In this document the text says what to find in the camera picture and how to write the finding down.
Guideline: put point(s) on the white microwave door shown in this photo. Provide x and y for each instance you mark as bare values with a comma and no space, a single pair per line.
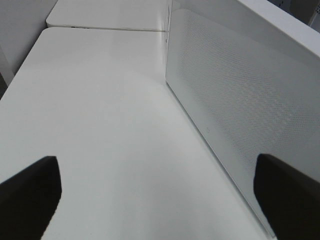
246,98

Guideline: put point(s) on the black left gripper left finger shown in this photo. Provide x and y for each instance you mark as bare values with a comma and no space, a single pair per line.
29,199

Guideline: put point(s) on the white microwave oven body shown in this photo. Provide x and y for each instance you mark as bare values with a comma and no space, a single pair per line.
259,20

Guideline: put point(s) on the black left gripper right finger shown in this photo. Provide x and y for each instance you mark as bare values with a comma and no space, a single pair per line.
289,199

